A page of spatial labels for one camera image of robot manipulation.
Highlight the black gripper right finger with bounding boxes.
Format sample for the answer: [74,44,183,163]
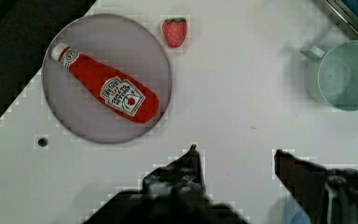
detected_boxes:
[274,149,358,224]

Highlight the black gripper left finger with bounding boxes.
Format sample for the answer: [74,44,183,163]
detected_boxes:
[142,144,205,196]

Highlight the blue bowl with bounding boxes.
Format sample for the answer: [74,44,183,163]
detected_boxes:
[282,199,310,224]

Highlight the red plush ketchup bottle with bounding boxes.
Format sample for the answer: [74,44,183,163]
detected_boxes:
[51,43,159,123]

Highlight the mint green cup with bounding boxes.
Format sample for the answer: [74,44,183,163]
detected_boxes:
[300,40,358,111]

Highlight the grey round plate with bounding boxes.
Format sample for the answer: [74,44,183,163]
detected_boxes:
[42,14,172,144]

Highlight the red plush strawberry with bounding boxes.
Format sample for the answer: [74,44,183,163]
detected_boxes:
[162,17,187,48]

